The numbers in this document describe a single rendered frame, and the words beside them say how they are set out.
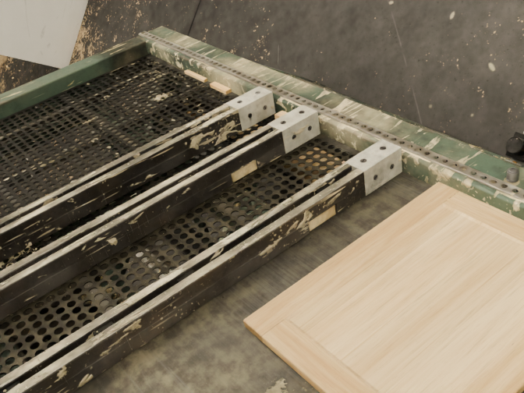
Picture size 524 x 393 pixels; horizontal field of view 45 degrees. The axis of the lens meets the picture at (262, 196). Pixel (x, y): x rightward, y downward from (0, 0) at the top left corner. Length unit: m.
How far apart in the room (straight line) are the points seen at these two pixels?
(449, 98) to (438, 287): 1.42
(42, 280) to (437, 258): 0.82
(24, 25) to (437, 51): 3.12
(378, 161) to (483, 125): 1.05
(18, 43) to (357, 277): 3.95
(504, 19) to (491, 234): 1.31
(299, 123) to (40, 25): 3.47
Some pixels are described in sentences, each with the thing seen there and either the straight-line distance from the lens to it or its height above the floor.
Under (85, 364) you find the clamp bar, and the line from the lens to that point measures 1.21.
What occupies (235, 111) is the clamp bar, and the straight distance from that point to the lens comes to 1.76.
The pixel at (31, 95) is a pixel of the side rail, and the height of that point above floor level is 1.27.
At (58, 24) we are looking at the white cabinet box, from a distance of 4.96.
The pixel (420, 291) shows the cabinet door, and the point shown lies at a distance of 1.23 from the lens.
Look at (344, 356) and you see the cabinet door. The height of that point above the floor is 1.29.
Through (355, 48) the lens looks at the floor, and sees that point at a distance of 2.89.
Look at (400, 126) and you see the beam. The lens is 1.63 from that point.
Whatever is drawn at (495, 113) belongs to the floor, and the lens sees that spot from 2.46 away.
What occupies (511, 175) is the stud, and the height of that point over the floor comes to 0.88.
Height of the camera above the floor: 2.16
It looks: 44 degrees down
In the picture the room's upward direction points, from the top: 84 degrees counter-clockwise
